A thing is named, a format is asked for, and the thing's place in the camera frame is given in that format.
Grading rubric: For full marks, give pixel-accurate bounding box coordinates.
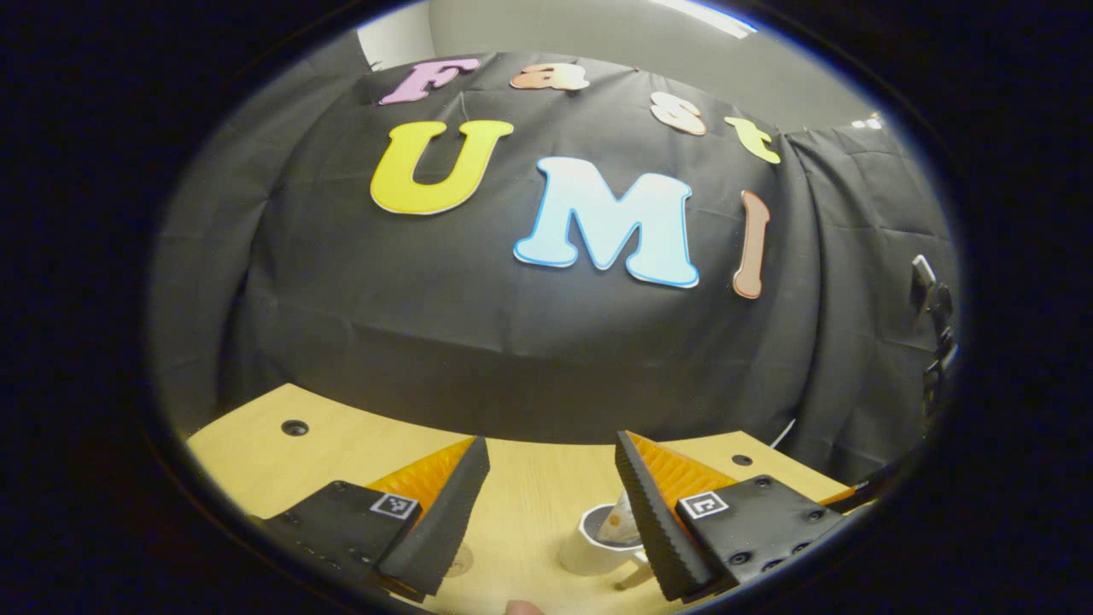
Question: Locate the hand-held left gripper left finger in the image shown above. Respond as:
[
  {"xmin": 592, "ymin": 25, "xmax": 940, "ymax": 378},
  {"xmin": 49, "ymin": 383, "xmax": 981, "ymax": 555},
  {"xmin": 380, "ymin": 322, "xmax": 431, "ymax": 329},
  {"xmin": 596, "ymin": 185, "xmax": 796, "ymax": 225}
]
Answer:
[{"xmin": 260, "ymin": 436, "xmax": 493, "ymax": 599}]

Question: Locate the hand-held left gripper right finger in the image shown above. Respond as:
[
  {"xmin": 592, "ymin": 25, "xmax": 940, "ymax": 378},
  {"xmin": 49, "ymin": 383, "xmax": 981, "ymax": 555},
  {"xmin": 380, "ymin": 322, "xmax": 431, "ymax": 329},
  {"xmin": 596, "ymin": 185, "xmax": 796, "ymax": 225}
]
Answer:
[{"xmin": 615, "ymin": 430, "xmax": 855, "ymax": 601}]

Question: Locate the white toothpaste tube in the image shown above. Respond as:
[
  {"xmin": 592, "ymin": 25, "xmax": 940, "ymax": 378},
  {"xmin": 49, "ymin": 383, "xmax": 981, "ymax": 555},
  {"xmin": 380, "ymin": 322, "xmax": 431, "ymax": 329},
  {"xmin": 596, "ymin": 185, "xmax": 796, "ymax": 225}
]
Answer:
[{"xmin": 595, "ymin": 491, "xmax": 641, "ymax": 548}]

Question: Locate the white cup with wooden handle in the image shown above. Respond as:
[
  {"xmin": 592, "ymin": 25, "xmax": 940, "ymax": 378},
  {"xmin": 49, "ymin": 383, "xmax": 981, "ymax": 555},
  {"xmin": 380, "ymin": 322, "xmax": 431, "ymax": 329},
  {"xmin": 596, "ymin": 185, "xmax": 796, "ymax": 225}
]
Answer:
[{"xmin": 559, "ymin": 502, "xmax": 654, "ymax": 592}]

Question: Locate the light wooden desktop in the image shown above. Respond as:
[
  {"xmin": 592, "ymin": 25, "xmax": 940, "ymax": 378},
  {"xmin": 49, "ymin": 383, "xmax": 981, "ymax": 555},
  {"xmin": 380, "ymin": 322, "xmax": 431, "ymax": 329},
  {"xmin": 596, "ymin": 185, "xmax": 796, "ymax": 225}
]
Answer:
[{"xmin": 186, "ymin": 383, "xmax": 855, "ymax": 615}]

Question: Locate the black backdrop cloth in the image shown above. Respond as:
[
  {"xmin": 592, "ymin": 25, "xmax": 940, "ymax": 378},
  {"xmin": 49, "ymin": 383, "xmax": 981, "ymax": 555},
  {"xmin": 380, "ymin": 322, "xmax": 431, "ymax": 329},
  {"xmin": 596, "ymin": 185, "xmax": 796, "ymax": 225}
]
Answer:
[{"xmin": 149, "ymin": 34, "xmax": 961, "ymax": 488}]

